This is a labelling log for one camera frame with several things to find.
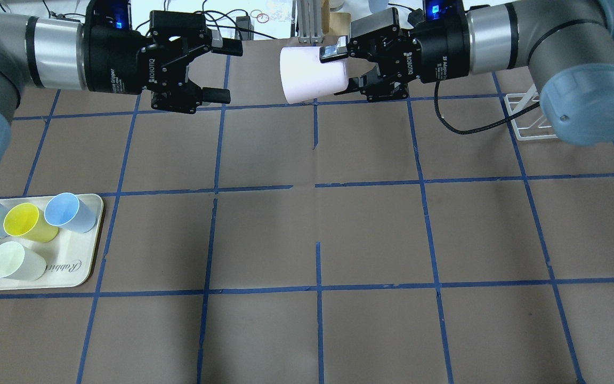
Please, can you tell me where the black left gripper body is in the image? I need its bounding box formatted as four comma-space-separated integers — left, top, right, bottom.
82, 1, 213, 114

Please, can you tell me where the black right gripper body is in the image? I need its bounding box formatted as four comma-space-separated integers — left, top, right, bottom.
349, 1, 470, 102

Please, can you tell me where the pink plastic cup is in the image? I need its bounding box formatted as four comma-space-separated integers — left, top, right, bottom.
279, 46, 349, 104

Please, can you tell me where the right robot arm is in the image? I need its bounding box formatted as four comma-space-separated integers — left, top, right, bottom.
319, 1, 614, 146

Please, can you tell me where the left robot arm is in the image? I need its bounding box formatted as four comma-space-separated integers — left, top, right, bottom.
0, 1, 243, 163

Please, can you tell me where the blue cup on desk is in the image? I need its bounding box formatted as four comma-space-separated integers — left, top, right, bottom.
368, 0, 389, 14

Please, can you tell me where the light blue cup near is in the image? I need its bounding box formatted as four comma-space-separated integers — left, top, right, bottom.
44, 193, 97, 233

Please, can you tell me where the yellow plastic cup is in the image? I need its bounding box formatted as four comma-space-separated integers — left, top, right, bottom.
3, 203, 59, 243

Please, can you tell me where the pale green white cup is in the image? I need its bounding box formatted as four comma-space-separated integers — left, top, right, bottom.
0, 242, 47, 281

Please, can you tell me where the wooden mug tree stand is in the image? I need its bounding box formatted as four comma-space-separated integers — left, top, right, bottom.
319, 1, 352, 36

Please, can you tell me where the cream plastic tray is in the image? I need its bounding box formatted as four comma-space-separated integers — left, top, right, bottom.
0, 194, 104, 290

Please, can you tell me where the aluminium frame post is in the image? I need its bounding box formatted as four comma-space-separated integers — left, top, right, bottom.
295, 1, 324, 44

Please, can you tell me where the white wire cup rack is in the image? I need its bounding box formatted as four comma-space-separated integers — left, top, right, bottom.
503, 85, 558, 141

